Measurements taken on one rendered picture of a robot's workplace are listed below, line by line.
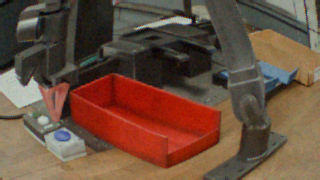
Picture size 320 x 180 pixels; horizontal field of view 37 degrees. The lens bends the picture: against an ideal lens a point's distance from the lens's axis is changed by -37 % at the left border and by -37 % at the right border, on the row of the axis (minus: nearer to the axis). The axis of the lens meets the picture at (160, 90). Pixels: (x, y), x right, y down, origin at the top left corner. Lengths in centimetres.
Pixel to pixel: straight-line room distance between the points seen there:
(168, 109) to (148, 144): 14
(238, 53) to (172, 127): 28
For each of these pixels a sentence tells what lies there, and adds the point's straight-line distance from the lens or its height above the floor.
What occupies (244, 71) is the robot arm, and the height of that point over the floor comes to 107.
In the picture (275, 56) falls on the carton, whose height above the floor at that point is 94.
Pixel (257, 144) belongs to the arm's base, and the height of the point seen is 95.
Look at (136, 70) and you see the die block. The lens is 127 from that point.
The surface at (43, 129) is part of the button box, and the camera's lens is 110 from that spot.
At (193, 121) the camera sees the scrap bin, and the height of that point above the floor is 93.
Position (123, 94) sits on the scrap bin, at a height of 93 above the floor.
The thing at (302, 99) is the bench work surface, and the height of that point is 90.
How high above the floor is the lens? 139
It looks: 22 degrees down
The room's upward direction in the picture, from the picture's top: 2 degrees counter-clockwise
